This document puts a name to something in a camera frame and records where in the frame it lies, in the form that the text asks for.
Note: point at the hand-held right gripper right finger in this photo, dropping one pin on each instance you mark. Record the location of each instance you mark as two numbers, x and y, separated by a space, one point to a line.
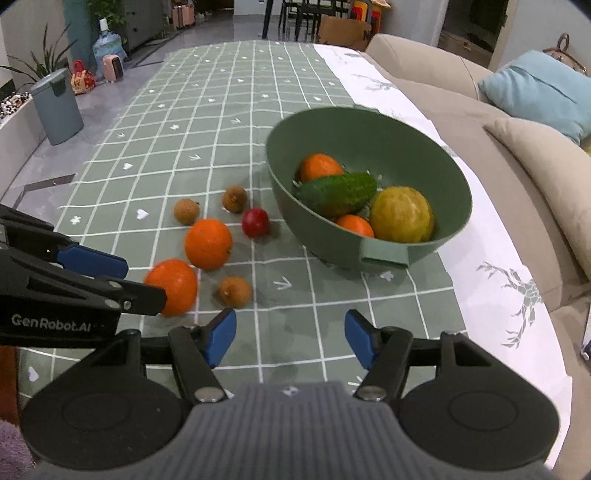
360 339

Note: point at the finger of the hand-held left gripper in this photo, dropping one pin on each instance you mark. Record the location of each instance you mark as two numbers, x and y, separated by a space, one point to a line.
138 299
92 261

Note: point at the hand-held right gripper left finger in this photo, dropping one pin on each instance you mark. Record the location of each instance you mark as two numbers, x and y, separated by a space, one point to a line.
221 334

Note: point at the orange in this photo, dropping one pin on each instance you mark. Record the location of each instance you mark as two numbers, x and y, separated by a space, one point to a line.
178 281
355 226
318 167
207 243

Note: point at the brown lychee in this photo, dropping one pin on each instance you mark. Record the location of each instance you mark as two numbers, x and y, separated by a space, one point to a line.
187 211
235 290
234 199

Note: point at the small red round fruit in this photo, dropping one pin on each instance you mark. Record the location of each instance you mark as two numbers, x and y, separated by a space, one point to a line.
255 222

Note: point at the green plastic bowl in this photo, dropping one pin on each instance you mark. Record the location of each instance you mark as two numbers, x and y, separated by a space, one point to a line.
415 152

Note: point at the yellow green round fruit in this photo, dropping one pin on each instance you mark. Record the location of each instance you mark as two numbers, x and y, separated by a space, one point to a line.
401 214

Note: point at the green cucumber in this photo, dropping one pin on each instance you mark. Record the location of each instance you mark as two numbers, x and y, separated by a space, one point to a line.
337 191

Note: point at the green checked tablecloth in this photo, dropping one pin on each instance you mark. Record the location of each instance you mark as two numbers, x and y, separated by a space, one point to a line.
184 138

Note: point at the grey trash bin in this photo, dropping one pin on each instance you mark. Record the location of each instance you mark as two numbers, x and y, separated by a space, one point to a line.
57 110

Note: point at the white planter box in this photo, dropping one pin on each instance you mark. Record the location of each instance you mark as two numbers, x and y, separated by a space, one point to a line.
14 124

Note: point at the white deer print tablecloth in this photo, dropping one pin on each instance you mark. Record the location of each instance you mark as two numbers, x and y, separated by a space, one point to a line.
485 240

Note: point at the red patterned bag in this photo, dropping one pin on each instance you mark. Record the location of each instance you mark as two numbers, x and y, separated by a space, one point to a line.
82 81

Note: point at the pink space heater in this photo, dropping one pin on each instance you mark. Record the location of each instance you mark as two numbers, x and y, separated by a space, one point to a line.
114 69

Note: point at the long leaf potted plant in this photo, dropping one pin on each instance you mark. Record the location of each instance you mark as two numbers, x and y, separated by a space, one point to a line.
42 69

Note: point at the blue water jug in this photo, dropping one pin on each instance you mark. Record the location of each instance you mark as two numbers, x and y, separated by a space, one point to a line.
108 46

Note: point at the grey dresser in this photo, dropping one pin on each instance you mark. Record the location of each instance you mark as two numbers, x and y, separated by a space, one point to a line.
143 23

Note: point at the trailing green plant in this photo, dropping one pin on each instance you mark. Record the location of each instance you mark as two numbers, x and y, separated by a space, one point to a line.
108 11

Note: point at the beige sofa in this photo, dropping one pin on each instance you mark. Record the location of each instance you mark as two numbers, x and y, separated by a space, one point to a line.
443 97

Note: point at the beige cushion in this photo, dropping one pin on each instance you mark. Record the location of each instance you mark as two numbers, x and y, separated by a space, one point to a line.
545 157

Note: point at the pink suitcase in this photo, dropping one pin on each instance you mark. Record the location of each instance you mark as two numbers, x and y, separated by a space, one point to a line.
182 16

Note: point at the brown paper bag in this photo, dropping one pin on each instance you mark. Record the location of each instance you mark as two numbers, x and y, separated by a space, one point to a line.
341 32

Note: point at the light blue cushion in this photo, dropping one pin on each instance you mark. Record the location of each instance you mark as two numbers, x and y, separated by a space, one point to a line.
540 87

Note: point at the black dining chair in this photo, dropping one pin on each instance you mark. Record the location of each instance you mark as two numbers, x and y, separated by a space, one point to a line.
300 18

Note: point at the stacked colourful stools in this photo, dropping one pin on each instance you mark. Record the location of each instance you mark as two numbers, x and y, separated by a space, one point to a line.
367 9

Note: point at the brown handbag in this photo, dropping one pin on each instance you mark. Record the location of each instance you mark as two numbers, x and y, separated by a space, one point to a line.
572 64

